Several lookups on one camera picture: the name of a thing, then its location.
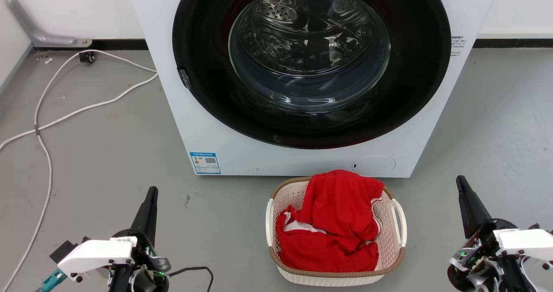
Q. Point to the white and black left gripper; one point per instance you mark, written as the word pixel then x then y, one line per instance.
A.
pixel 97 254

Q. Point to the red garment with white stripes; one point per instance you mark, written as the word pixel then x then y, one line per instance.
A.
pixel 332 223

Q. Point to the black round glass machine door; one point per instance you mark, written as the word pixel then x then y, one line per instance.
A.
pixel 414 89

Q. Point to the teal connector plug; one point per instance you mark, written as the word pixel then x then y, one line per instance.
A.
pixel 52 280

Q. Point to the round white filter cover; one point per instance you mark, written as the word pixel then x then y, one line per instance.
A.
pixel 373 164

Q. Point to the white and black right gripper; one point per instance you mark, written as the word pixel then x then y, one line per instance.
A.
pixel 520 244

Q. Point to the steel washing drum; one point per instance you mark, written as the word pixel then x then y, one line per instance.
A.
pixel 302 37

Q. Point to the white perforated laundry basket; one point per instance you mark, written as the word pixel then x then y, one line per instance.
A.
pixel 391 236

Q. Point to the black baseboard strip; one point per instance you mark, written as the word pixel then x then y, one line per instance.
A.
pixel 116 45
pixel 514 43

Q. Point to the grey wall pipe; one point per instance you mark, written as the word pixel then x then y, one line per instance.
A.
pixel 41 37

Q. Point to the white front-load washing machine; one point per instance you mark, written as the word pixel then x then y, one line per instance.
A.
pixel 268 153

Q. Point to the blue energy label sticker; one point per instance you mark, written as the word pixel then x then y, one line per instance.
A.
pixel 205 163

